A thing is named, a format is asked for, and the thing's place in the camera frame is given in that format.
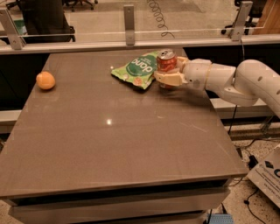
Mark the green rice chip bag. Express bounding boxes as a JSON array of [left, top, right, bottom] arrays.
[[111, 51, 158, 89]]

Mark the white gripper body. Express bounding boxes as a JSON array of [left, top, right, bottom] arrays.
[[183, 59, 212, 90]]

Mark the white printed sign board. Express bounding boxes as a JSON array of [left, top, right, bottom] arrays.
[[247, 147, 280, 208]]

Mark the red coke can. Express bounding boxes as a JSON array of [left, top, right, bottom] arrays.
[[155, 49, 177, 80]]

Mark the orange fruit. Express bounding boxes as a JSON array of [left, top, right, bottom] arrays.
[[36, 71, 55, 90]]

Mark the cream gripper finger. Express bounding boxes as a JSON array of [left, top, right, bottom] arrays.
[[177, 56, 189, 72], [154, 68, 187, 87]]

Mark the right metal barrier bracket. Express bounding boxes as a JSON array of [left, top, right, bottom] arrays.
[[229, 1, 253, 41]]

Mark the left metal barrier bracket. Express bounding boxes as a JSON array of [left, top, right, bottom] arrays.
[[0, 8, 25, 50]]

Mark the black floor cable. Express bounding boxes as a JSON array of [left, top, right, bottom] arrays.
[[243, 187, 268, 224]]

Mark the middle metal barrier bracket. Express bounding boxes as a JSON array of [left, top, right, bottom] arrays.
[[123, 4, 135, 46]]

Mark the blue floor box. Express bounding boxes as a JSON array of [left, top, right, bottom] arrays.
[[206, 213, 234, 224]]

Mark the dark chair base right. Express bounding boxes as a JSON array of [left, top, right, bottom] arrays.
[[220, 0, 267, 35]]

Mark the black office chair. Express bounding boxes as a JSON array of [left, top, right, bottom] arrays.
[[16, 0, 75, 44]]

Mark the metal barrier bracket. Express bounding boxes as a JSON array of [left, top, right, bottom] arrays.
[[123, 4, 135, 46], [0, 8, 25, 50], [229, 1, 253, 41]]

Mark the clear acrylic barrier panel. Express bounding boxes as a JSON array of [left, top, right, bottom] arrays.
[[0, 0, 280, 45]]

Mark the black coiled cable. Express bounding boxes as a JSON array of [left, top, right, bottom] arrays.
[[146, 0, 176, 39]]

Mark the black hanging cable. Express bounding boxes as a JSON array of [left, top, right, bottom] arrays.
[[227, 38, 247, 136]]

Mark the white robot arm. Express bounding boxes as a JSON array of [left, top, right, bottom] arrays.
[[154, 57, 280, 117]]

